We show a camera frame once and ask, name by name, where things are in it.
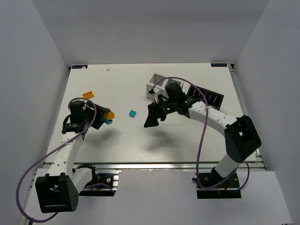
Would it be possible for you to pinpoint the orange rounded lego brick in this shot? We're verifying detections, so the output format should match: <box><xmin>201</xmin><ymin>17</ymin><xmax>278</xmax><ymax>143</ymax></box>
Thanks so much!
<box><xmin>103</xmin><ymin>111</ymin><xmax>115</xmax><ymax>120</ymax></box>

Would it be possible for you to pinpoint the cyan lego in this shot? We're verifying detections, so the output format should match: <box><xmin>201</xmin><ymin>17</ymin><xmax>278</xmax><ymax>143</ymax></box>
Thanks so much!
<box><xmin>102</xmin><ymin>118</ymin><xmax>113</xmax><ymax>125</ymax></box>

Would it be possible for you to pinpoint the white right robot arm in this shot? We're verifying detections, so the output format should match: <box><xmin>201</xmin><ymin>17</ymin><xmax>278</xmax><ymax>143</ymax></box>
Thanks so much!
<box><xmin>144</xmin><ymin>82</ymin><xmax>262</xmax><ymax>189</ymax></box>

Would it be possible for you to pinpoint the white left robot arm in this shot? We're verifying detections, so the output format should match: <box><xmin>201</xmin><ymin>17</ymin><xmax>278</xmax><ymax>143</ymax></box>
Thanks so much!
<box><xmin>35</xmin><ymin>98</ymin><xmax>115</xmax><ymax>213</ymax></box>

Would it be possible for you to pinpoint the orange rectangular lego brick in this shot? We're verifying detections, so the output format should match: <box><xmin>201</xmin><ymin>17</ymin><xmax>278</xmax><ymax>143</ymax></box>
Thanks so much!
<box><xmin>82</xmin><ymin>91</ymin><xmax>94</xmax><ymax>99</ymax></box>

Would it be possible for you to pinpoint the cyan square lego brick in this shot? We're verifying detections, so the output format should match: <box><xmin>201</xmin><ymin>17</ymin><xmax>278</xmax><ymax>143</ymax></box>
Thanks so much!
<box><xmin>129</xmin><ymin>110</ymin><xmax>136</xmax><ymax>118</ymax></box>

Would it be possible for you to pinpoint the white two-compartment container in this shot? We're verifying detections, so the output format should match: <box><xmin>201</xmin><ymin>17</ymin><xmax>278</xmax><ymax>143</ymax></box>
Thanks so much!
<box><xmin>146</xmin><ymin>73</ymin><xmax>187</xmax><ymax>98</ymax></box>

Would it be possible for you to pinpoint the black two-compartment container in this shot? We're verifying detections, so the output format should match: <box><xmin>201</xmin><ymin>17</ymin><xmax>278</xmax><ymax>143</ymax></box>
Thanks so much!
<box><xmin>187</xmin><ymin>85</ymin><xmax>224</xmax><ymax>111</ymax></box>

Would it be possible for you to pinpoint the blue left corner sticker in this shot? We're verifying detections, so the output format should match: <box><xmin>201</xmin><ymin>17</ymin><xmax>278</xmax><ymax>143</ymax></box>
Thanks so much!
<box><xmin>71</xmin><ymin>65</ymin><xmax>88</xmax><ymax>69</ymax></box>

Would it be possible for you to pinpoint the blue corner sticker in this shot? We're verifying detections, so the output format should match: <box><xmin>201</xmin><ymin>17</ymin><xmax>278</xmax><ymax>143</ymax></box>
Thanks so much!
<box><xmin>210</xmin><ymin>63</ymin><xmax>227</xmax><ymax>67</ymax></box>
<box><xmin>71</xmin><ymin>65</ymin><xmax>88</xmax><ymax>69</ymax></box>

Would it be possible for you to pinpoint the blue right corner sticker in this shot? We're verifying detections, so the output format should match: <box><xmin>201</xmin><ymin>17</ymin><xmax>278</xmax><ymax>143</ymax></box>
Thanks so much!
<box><xmin>210</xmin><ymin>63</ymin><xmax>227</xmax><ymax>67</ymax></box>

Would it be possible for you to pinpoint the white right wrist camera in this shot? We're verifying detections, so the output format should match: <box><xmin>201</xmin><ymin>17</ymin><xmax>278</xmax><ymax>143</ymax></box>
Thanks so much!
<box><xmin>147</xmin><ymin>88</ymin><xmax>167</xmax><ymax>101</ymax></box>

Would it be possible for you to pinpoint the aluminium front rail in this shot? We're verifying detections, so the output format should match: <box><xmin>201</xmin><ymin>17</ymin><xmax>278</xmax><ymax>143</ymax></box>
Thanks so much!
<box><xmin>43</xmin><ymin>161</ymin><xmax>223</xmax><ymax>171</ymax></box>

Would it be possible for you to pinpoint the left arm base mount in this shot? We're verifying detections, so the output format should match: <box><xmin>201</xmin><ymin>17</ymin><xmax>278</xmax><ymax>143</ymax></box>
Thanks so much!
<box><xmin>73</xmin><ymin>164</ymin><xmax>116</xmax><ymax>197</ymax></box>

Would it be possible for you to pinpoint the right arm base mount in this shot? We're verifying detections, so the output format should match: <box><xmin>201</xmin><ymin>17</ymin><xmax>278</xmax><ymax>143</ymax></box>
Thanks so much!
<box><xmin>192</xmin><ymin>173</ymin><xmax>241</xmax><ymax>199</ymax></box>

